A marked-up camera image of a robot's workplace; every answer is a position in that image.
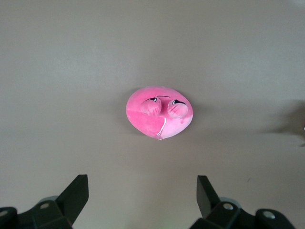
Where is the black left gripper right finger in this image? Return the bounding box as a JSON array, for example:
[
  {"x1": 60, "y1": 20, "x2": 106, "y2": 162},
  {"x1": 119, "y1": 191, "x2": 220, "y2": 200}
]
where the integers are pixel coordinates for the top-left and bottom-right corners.
[{"x1": 190, "y1": 175, "x2": 257, "y2": 229}]

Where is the round pink plush toy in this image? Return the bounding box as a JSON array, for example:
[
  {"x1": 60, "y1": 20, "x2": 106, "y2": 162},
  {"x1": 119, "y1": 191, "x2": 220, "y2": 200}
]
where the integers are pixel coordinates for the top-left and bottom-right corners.
[{"x1": 125, "y1": 85, "x2": 194, "y2": 141}]

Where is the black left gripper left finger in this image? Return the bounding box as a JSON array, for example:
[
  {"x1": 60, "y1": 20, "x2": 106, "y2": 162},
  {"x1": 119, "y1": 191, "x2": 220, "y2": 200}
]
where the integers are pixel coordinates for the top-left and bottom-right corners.
[{"x1": 30, "y1": 174, "x2": 89, "y2": 229}]

